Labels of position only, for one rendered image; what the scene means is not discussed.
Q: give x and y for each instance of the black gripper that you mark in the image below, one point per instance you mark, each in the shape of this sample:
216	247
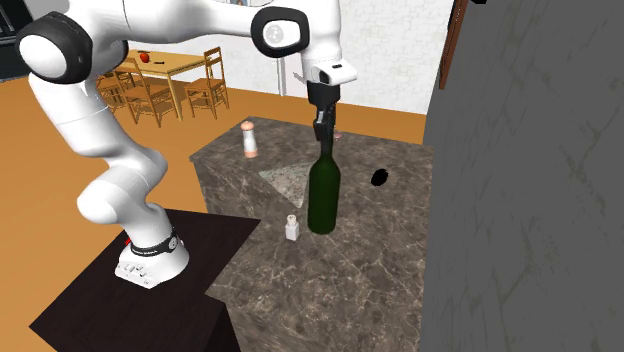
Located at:
322	95

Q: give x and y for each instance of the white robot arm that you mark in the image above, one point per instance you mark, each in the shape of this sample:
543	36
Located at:
112	146

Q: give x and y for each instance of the small pink object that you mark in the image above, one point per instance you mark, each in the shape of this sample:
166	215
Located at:
338	136

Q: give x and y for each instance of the dark green glass bottle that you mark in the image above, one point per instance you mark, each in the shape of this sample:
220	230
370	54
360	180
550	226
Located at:
323	195

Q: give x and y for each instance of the small black round object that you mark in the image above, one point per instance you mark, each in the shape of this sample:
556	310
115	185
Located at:
380	177

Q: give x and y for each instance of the small white shaker with cork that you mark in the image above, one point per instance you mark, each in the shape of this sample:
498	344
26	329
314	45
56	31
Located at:
292	230

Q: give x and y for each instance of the wooden chair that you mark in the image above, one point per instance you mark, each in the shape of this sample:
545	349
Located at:
109	90
207	90
146	97

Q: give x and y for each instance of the brown wooden door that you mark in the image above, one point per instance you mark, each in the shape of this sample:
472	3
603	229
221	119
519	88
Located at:
451	44

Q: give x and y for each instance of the wooden dining table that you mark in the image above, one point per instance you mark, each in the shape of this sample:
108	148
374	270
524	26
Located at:
180	62

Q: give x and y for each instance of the dark robot stand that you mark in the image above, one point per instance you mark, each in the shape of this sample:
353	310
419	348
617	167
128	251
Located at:
146	312

